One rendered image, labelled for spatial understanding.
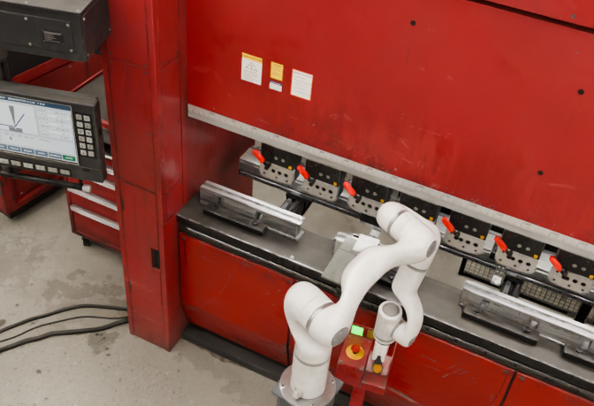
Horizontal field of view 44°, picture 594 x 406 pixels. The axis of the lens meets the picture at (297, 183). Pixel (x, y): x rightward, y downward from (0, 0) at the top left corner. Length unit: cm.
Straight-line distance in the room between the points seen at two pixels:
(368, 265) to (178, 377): 177
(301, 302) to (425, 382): 119
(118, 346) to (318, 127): 175
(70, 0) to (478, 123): 144
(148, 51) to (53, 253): 199
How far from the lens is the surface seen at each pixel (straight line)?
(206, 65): 291
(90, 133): 278
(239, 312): 353
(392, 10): 246
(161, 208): 318
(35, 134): 291
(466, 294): 304
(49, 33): 265
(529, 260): 282
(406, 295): 255
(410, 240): 227
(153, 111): 289
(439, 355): 315
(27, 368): 395
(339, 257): 297
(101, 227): 420
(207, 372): 382
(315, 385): 246
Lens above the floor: 308
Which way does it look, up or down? 39 degrees down
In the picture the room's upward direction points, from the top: 6 degrees clockwise
